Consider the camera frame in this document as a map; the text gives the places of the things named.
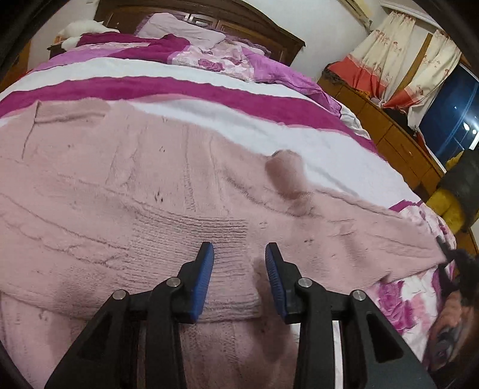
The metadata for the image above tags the dark jacket with yellow lining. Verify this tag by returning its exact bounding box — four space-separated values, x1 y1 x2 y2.
427 150 479 234

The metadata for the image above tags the purple floral striped duvet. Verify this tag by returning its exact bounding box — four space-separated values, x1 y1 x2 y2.
0 32 465 371

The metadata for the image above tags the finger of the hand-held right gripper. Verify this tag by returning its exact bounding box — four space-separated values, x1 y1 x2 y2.
436 241 479 296

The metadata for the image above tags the pink knitted sweater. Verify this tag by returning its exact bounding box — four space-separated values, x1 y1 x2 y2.
0 96 455 389

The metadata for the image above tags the wooden dresser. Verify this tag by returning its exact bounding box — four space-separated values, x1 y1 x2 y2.
318 71 447 199

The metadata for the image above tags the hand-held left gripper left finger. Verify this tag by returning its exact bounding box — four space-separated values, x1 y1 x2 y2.
45 242 215 389

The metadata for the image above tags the cream and red curtain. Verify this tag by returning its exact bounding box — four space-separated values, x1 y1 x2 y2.
329 11 431 109
382 32 463 130

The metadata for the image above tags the dark clothes pile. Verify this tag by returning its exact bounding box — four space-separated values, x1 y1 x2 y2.
380 105 414 131

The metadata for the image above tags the white fluffy cloth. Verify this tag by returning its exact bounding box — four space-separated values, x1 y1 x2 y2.
60 19 110 49

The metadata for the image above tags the dark wooden headboard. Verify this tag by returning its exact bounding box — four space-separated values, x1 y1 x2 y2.
93 0 305 66

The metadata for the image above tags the lilac pillow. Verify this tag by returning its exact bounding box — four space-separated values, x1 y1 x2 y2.
137 13 225 46

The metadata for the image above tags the floral purple pillow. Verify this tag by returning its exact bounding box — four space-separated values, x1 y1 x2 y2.
170 39 264 82

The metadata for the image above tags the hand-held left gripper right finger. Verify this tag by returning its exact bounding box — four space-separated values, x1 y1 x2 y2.
265 242 437 389

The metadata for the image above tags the wooden nightstand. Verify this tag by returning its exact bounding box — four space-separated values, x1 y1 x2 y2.
47 35 75 60

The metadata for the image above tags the white air conditioner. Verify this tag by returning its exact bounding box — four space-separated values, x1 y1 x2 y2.
339 0 375 19

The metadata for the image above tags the dark window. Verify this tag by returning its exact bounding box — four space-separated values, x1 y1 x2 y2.
419 62 479 161

